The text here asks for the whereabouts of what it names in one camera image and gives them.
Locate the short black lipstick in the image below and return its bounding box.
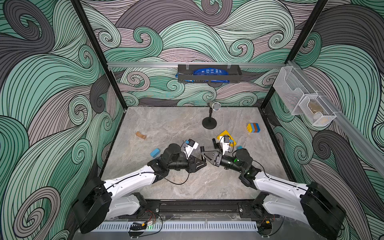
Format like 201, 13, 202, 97
212, 138, 219, 149

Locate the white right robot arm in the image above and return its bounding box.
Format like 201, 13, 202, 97
201, 147, 346, 240

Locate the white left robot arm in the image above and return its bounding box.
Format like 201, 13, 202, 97
71, 140, 207, 234

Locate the light blue foam block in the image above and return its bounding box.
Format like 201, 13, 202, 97
150, 148, 161, 158

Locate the black microphone stand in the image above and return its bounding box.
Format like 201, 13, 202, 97
202, 108, 217, 130

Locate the multicolour toy brick stack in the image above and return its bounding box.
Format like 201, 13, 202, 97
247, 123, 261, 133

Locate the small brown wooden block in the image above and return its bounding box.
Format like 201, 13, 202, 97
136, 132, 147, 140

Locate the blue item in shelf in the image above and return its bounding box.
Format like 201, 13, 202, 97
193, 68, 229, 76

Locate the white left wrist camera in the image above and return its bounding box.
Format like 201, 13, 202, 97
181, 139, 199, 159

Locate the yellow triangular plastic frame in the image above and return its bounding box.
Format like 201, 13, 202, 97
217, 131, 237, 147

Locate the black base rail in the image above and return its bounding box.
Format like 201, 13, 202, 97
134, 200, 281, 221

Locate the white perforated cable tray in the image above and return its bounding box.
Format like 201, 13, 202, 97
92, 221, 258, 233

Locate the black left corner post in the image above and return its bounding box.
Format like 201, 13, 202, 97
71, 0, 128, 111

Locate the dark metal wall shelf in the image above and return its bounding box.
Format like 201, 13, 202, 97
176, 64, 243, 84

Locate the small clear wall bin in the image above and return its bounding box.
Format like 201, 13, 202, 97
299, 94, 337, 127

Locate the aluminium wall rail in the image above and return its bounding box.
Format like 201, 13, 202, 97
107, 61, 286, 69

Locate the right side aluminium rail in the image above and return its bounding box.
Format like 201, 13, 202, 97
286, 61, 384, 176

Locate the black corner frame post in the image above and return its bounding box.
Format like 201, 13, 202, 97
259, 0, 328, 113

